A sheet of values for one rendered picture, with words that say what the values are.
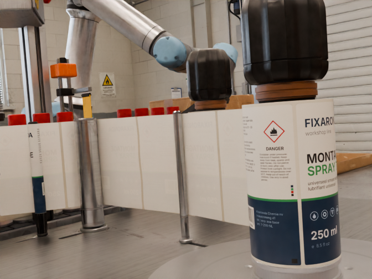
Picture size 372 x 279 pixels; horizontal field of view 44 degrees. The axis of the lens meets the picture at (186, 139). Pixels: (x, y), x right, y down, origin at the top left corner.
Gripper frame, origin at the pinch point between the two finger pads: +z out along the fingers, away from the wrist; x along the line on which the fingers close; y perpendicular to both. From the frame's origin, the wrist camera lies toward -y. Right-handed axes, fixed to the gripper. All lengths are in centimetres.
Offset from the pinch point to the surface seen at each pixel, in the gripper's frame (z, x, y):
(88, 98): -1.3, -33.2, -0.2
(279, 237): 24, -44, 62
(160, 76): -275, 320, -458
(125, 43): -325, 281, -529
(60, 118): 5.9, -38.0, 1.0
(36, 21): -12.9, -47.8, -7.1
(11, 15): -9, -54, -4
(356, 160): -29, 66, 13
